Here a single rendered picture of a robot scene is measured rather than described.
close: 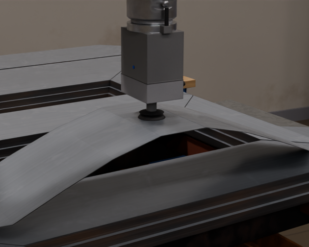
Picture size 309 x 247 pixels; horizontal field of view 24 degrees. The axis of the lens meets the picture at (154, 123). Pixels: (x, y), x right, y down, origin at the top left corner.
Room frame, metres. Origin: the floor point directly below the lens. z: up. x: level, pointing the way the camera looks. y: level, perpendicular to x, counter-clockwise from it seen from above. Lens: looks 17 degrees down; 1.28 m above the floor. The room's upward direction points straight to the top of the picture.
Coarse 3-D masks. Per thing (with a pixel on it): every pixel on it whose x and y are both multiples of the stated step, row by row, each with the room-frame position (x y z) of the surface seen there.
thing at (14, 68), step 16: (80, 48) 2.33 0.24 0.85; (96, 48) 2.33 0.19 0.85; (112, 48) 2.33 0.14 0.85; (0, 64) 2.07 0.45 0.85; (16, 64) 2.07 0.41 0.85; (32, 64) 2.07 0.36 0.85; (48, 64) 2.07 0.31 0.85; (64, 64) 2.07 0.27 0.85; (80, 64) 2.07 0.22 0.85; (96, 64) 2.07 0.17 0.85; (112, 64) 2.07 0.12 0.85; (0, 80) 1.86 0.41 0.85; (16, 80) 1.86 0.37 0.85; (32, 80) 1.86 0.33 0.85
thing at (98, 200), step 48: (0, 96) 1.66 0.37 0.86; (48, 96) 1.71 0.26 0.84; (96, 96) 1.78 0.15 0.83; (0, 144) 1.30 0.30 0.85; (240, 144) 1.35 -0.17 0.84; (96, 192) 1.04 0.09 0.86; (144, 192) 1.04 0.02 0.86; (192, 192) 1.04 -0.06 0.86; (240, 192) 1.05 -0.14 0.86; (288, 192) 1.10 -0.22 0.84; (0, 240) 0.87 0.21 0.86; (48, 240) 0.87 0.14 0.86; (96, 240) 0.91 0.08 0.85; (144, 240) 0.94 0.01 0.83
